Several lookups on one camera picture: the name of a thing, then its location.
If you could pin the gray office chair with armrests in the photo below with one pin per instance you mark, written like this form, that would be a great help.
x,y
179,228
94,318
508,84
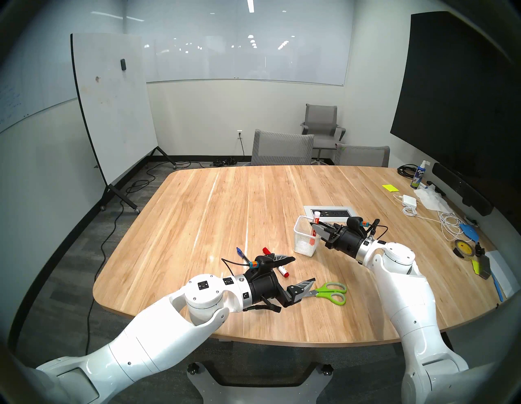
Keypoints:
x,y
321,119

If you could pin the red capped white marker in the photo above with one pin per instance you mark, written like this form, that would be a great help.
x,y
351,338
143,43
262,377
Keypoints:
x,y
283,272

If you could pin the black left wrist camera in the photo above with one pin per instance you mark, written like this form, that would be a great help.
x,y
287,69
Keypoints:
x,y
264,264

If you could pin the gray mesh office chair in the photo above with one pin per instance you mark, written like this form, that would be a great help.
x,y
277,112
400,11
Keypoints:
x,y
362,155
281,148

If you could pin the wide glass wall board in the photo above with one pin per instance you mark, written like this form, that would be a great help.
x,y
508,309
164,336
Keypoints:
x,y
252,45

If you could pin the yellow green small card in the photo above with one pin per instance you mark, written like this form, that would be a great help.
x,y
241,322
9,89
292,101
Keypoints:
x,y
476,266

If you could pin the large black wall screen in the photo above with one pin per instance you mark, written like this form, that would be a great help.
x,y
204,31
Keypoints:
x,y
456,102

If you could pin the silver table outlet box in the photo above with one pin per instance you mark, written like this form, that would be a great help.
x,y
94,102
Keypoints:
x,y
338,212

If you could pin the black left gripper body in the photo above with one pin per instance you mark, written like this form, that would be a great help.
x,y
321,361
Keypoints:
x,y
268,287

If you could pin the yellow sticky note pad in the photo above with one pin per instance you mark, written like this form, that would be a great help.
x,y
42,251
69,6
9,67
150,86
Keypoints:
x,y
390,187

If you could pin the rolling white whiteboard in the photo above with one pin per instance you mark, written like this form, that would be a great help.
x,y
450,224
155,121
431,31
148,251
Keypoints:
x,y
114,110

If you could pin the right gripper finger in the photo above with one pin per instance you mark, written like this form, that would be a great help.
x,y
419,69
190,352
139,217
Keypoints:
x,y
327,234
327,225

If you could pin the blue flat plastic piece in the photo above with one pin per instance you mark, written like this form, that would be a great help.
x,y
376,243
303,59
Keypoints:
x,y
471,231

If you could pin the side wall whiteboard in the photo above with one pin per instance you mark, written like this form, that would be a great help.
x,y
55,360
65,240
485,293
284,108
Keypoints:
x,y
28,89

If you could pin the white paper sheet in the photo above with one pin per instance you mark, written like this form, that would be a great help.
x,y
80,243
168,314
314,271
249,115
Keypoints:
x,y
506,273

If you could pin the bright blue thin stick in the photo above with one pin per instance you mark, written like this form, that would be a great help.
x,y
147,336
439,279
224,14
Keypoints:
x,y
498,286

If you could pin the white crumpled plastic sheet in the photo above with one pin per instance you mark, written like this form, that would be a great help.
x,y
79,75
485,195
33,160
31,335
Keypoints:
x,y
432,198

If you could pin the blue ballpoint pen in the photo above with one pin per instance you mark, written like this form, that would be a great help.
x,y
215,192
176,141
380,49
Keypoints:
x,y
241,253

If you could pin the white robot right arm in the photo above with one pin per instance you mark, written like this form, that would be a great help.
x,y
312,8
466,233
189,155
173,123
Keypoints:
x,y
411,309

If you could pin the whiteboard cleaner spray bottle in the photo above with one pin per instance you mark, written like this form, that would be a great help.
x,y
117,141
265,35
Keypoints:
x,y
417,177

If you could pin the dark gray small box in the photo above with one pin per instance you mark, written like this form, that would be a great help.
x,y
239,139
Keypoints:
x,y
486,266

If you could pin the black video sound bar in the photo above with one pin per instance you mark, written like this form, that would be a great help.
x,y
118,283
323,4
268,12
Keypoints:
x,y
460,186

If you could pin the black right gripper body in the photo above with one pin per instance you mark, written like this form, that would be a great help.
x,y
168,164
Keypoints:
x,y
348,242

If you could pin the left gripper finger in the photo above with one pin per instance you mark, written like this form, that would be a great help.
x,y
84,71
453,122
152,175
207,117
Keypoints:
x,y
285,259
297,292

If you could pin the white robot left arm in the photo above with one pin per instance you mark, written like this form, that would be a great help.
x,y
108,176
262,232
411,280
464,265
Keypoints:
x,y
142,350

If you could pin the orange white Expo marker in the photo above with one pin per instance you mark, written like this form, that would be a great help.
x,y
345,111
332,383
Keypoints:
x,y
316,216

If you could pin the white mesh pen holder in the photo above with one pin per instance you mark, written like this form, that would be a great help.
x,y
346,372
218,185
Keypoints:
x,y
303,244

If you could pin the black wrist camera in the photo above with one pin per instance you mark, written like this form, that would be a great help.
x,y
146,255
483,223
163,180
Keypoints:
x,y
355,225
264,264

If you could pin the small black bottle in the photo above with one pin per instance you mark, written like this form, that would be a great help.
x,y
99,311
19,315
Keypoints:
x,y
479,249

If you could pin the yellow black tape roll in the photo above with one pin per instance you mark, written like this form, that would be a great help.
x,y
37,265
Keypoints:
x,y
458,250

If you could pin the white power adapter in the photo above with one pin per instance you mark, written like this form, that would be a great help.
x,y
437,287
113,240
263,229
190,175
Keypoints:
x,y
409,200

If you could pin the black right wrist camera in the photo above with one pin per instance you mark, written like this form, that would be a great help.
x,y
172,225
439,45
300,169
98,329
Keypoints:
x,y
355,225

